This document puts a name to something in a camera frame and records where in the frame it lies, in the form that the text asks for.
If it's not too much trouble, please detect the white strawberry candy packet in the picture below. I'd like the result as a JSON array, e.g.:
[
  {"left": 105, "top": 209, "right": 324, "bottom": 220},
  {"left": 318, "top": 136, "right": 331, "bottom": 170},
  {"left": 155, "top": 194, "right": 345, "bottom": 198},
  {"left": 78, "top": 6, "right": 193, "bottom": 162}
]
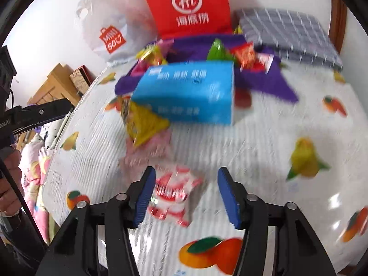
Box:
[{"left": 147, "top": 161, "right": 203, "bottom": 227}]

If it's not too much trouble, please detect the yellow triangular snack bag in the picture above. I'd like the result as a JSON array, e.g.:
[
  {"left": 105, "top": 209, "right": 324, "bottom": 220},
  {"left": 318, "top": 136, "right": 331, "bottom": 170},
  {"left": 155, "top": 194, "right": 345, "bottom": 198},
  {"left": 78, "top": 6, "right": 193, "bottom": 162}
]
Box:
[{"left": 120, "top": 95, "right": 170, "bottom": 148}]

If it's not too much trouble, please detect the yellow pink snack bag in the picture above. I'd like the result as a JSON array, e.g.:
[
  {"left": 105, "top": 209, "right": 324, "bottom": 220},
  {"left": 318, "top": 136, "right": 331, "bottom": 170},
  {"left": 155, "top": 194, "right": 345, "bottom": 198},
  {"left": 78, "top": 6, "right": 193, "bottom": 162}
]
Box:
[{"left": 136, "top": 39, "right": 175, "bottom": 66}]

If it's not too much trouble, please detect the red snack packet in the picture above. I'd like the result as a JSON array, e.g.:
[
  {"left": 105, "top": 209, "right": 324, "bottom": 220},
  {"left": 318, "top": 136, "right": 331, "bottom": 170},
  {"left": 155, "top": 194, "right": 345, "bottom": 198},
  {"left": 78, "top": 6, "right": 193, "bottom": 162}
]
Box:
[{"left": 230, "top": 42, "right": 274, "bottom": 74}]

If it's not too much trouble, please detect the green triangular snack bag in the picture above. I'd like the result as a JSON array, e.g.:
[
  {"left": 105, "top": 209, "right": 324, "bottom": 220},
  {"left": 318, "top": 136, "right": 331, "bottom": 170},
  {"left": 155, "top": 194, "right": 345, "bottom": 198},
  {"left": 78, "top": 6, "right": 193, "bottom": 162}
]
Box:
[{"left": 207, "top": 39, "right": 235, "bottom": 62}]

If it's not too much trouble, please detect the left hand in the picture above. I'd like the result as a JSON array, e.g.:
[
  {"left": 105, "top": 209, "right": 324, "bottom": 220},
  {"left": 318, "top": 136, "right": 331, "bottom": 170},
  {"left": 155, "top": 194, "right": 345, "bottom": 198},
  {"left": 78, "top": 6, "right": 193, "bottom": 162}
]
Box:
[{"left": 0, "top": 146, "right": 24, "bottom": 217}]

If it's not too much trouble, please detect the patterned brown box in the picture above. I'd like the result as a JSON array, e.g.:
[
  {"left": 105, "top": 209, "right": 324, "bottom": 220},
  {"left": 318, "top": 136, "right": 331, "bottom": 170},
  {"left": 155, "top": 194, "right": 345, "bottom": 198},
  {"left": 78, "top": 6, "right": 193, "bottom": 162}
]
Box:
[{"left": 69, "top": 66, "right": 94, "bottom": 97}]

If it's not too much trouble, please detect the fruit print tablecloth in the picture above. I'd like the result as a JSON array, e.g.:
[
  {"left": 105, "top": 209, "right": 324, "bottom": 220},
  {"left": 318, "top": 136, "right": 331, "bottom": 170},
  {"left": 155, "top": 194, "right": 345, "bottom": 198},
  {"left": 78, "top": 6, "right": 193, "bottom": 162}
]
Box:
[{"left": 42, "top": 63, "right": 367, "bottom": 275}]

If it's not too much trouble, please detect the pink wafer packet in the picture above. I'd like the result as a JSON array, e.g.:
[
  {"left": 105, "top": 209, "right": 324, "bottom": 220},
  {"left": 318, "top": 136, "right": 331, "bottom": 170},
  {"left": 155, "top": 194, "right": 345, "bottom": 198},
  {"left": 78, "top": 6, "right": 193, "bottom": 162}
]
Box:
[{"left": 118, "top": 129, "right": 173, "bottom": 175}]

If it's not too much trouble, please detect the white Miniso plastic bag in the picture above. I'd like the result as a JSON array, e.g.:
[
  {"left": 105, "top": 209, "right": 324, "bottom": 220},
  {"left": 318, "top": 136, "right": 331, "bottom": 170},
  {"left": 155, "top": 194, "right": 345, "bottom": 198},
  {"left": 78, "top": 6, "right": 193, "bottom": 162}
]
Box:
[{"left": 75, "top": 0, "right": 158, "bottom": 63}]

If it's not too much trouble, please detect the purple towel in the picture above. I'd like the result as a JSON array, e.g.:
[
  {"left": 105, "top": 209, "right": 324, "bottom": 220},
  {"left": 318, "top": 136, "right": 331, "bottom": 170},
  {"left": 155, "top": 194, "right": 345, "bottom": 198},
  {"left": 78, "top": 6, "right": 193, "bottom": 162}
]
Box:
[{"left": 115, "top": 34, "right": 299, "bottom": 103}]

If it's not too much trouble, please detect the blue tissue pack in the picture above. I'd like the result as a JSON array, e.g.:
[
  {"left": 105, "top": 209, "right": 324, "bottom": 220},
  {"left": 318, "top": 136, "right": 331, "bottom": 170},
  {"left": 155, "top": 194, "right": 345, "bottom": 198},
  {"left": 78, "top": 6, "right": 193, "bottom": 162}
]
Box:
[{"left": 132, "top": 61, "right": 235, "bottom": 125}]

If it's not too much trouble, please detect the red Haidilao paper bag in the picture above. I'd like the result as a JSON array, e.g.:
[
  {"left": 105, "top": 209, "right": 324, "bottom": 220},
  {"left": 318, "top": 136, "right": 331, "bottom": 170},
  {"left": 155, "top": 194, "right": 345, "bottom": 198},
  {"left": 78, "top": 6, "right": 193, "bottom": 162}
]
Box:
[{"left": 146, "top": 0, "right": 232, "bottom": 39}]

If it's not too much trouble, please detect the grey checked folded cloth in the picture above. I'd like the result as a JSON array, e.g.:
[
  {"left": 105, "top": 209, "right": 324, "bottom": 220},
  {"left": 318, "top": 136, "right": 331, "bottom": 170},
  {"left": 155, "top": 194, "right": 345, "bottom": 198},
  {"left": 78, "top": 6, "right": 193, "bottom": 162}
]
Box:
[{"left": 236, "top": 8, "right": 343, "bottom": 72}]

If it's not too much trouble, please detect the brown wooden door frame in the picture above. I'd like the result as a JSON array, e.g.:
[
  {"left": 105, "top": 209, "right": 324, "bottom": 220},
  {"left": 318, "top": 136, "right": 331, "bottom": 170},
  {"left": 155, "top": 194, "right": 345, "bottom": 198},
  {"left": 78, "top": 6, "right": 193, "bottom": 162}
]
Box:
[{"left": 329, "top": 0, "right": 348, "bottom": 54}]

